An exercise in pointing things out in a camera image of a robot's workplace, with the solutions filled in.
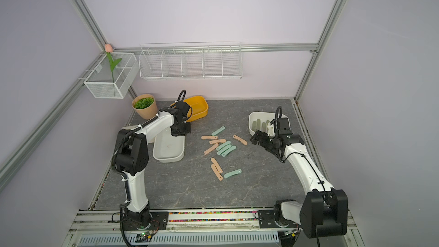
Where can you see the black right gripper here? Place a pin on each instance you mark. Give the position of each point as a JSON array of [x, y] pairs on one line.
[[264, 136]]

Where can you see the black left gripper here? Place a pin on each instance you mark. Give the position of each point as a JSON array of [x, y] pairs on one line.
[[175, 133]]

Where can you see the white basin with knives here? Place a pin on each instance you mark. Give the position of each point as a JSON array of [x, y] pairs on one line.
[[261, 121]]

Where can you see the mint knife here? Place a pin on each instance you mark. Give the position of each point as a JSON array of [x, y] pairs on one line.
[[225, 148], [223, 145], [232, 173], [229, 150], [218, 131]]

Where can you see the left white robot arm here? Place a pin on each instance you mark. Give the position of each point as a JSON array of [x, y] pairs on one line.
[[131, 155]]

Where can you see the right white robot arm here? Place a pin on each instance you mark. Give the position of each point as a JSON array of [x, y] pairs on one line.
[[324, 212]]

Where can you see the peach knife top left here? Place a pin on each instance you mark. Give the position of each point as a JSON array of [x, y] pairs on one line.
[[209, 137]]

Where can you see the yellow plastic basin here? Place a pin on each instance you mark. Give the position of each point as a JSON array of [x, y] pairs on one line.
[[199, 106]]

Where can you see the peach plastic plant pot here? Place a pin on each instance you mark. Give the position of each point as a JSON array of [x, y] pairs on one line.
[[149, 112]]

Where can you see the peach knife top right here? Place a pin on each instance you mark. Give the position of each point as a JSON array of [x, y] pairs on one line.
[[241, 140]]

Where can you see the peach knife upright middle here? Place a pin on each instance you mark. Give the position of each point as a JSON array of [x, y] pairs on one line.
[[212, 148]]

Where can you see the mint knife top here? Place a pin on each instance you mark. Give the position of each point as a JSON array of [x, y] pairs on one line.
[[218, 131]]

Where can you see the peach knife top centre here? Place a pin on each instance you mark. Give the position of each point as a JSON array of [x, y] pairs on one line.
[[218, 141]]

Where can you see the green artificial plant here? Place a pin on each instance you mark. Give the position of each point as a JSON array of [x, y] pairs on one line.
[[144, 103]]

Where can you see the peach knife lower middle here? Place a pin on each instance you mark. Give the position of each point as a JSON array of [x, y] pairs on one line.
[[216, 164]]

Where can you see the peach knife bottom of pile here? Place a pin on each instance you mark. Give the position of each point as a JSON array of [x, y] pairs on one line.
[[216, 172]]

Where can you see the small white mesh basket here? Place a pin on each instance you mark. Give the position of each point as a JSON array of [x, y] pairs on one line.
[[99, 80]]

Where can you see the artificial pink tulip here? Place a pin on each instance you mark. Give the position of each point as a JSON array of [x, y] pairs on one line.
[[112, 62]]

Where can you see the white wire wall shelf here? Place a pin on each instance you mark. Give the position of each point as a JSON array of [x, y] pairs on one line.
[[190, 60]]

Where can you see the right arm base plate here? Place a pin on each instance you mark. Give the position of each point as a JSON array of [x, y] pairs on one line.
[[269, 218]]

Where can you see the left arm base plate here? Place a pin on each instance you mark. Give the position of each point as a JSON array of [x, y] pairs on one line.
[[149, 221]]

